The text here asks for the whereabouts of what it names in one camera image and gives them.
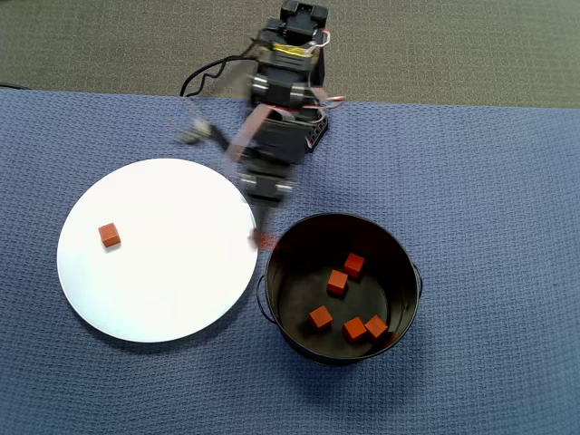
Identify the white round plate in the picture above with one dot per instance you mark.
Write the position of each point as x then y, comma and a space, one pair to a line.
181, 272

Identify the dark thin strip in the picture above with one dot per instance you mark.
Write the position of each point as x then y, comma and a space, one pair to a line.
11, 86

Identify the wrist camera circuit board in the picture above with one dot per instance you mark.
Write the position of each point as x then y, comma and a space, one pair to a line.
195, 132

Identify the blue woven tablecloth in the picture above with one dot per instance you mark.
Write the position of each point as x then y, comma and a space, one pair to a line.
476, 181

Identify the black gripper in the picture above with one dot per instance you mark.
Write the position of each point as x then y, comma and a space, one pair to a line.
265, 187

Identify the red cube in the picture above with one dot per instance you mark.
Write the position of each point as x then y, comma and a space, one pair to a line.
337, 282
377, 327
321, 319
354, 265
266, 240
354, 330
109, 235

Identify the black metal bucket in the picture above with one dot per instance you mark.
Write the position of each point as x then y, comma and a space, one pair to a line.
290, 272

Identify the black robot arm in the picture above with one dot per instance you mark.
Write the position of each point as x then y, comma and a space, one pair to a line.
283, 136

